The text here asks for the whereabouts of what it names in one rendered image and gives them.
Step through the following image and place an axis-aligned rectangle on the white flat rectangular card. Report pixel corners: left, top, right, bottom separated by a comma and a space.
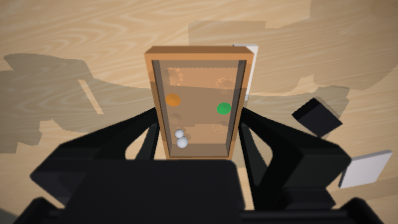
338, 149, 393, 189

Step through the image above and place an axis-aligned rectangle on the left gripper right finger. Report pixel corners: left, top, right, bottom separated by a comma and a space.
238, 107, 352, 210

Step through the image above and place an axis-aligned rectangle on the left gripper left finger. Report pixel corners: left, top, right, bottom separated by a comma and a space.
47, 107, 160, 159

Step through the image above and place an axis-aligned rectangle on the white rectangular block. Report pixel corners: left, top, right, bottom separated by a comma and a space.
233, 44, 258, 101

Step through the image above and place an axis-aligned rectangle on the black rectangular block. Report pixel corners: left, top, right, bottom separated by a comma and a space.
291, 97, 342, 138

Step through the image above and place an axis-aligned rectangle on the wooden ball-in-hole puzzle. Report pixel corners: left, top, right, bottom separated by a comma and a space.
144, 46, 254, 160

